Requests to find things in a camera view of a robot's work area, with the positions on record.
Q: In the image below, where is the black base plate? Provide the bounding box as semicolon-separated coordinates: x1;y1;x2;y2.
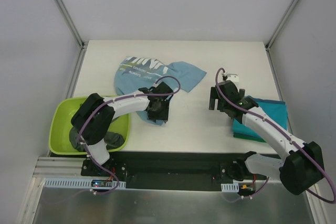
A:
81;152;266;191

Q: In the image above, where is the dark grey t-shirt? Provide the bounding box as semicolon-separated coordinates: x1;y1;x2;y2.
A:
69;127;125;152

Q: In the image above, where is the white cable duct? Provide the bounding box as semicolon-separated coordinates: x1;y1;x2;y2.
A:
44;178;126;190
220;183;239;193

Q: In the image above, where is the folded teal t-shirt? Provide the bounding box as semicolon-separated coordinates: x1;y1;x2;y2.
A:
232;97;288;138

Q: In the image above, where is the aluminium frame post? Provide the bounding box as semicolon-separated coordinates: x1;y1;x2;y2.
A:
265;0;301;51
39;0;89;50

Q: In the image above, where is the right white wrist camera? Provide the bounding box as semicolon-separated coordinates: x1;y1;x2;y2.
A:
222;72;239;86

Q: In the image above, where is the right aluminium frame post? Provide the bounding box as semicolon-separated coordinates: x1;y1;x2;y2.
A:
265;0;301;51

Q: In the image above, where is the right white cable duct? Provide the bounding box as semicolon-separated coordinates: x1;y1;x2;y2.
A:
220;183;239;193

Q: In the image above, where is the left white cable duct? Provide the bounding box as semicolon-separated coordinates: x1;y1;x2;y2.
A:
44;178;126;190

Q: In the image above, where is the light blue t-shirt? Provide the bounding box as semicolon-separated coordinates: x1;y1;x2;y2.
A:
113;55;207;127

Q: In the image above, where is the left aluminium frame post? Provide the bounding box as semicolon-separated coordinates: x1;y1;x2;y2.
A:
39;0;89;50

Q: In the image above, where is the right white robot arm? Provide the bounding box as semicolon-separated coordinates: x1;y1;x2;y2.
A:
209;80;325;195

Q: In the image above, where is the green plastic basket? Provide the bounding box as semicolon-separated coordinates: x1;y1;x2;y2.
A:
49;97;131;156

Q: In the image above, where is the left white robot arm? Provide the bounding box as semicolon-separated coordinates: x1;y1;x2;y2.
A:
71;82;173;176

